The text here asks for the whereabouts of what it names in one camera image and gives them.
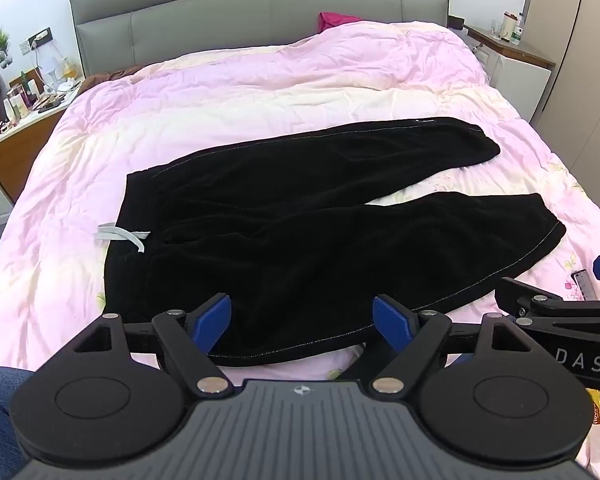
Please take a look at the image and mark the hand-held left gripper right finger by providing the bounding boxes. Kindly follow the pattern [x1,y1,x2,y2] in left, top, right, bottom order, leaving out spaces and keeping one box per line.
[372,294,529,396]

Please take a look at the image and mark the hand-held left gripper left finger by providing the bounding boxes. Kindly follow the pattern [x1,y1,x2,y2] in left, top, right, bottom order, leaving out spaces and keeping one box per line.
[67,293,233,396]

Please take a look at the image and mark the black pants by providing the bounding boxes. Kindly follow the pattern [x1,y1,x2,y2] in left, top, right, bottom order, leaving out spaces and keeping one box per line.
[97,116,567,367]

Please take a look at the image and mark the grey remote control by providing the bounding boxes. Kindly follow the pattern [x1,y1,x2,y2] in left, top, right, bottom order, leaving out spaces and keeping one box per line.
[571,269,594,302]

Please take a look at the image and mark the beige wardrobe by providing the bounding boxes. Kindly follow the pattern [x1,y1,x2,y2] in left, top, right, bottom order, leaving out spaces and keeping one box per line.
[527,0,600,223]

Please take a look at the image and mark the white wooden-top nightstand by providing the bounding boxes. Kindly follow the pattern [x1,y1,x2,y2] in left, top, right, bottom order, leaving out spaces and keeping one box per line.
[462,24,557,127]

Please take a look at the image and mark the pink duvet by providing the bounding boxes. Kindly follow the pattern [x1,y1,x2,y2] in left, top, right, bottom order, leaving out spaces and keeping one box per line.
[0,20,600,480]

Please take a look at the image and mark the person's jeans leg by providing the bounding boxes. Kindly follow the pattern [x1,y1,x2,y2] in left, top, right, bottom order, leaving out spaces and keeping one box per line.
[0,366,42,480]

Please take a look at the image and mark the wooden nightstand with cosmetics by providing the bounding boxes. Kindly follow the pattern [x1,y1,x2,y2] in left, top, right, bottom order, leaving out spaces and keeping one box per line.
[0,77,83,206]

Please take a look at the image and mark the brown blanket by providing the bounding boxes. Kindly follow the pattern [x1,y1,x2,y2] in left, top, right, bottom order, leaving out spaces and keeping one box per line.
[81,64,147,90]

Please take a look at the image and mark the cluster of cosmetic bottles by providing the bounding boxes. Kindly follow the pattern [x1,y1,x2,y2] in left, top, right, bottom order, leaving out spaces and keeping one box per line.
[0,67,81,133]

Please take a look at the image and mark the clear table lamp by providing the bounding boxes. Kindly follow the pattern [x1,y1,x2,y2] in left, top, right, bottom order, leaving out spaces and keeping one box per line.
[34,40,81,92]

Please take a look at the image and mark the grey bed headboard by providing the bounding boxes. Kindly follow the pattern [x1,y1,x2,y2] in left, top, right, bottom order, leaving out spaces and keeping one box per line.
[68,0,453,81]

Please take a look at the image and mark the magenta pillow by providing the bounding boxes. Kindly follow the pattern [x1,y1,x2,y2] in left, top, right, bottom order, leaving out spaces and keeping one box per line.
[317,11,362,34]

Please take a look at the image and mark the wall power outlet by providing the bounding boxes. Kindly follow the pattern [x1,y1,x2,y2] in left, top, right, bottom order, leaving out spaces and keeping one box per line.
[17,27,54,57]

